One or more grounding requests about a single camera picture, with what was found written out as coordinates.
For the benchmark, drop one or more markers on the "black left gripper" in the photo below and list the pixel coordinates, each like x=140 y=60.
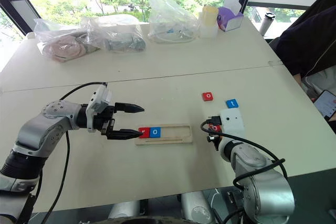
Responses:
x=103 y=121

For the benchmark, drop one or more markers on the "red letter b block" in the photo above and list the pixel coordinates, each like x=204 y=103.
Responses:
x=215 y=128

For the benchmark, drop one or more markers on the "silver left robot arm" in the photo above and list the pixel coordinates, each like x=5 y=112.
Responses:
x=39 y=132

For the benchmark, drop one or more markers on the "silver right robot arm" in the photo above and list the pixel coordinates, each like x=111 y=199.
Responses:
x=262 y=182

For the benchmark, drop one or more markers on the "red letter r block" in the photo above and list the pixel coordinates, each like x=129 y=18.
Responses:
x=144 y=132

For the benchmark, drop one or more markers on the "red letter o block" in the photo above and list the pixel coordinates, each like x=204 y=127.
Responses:
x=208 y=96

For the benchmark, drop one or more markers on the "blue letter t block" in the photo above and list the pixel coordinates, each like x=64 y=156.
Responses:
x=232 y=103

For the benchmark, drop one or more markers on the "blue letter o block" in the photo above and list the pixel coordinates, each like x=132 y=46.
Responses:
x=155 y=132

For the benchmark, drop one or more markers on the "wooden letter tray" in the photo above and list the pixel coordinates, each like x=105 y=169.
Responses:
x=181 y=136

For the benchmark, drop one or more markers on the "plastic bag with grey contents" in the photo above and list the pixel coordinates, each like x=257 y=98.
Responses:
x=118 y=37

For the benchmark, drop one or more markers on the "plastic bag with pink contents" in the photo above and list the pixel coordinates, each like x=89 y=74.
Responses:
x=65 y=45

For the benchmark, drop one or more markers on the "translucent yellow plastic container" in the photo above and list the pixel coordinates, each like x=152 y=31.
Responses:
x=208 y=22

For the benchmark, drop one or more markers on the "purple tissue box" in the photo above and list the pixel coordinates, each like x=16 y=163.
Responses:
x=229 y=19

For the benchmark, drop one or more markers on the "tall clear plastic bag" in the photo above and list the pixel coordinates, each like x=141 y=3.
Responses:
x=168 y=22

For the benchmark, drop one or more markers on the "white tumbler with dark lid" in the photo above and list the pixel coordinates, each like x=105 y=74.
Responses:
x=266 y=24

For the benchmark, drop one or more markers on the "black smartphone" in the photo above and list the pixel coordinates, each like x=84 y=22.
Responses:
x=325 y=104

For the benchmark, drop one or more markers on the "person in dark clothing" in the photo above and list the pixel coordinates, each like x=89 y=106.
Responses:
x=307 y=40

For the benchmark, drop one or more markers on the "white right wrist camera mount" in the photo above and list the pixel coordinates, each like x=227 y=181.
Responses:
x=232 y=121

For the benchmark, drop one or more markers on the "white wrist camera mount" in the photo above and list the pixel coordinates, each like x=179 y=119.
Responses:
x=232 y=121
x=98 y=100

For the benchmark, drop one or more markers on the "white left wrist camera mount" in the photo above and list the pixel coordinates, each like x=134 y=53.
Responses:
x=98 y=100

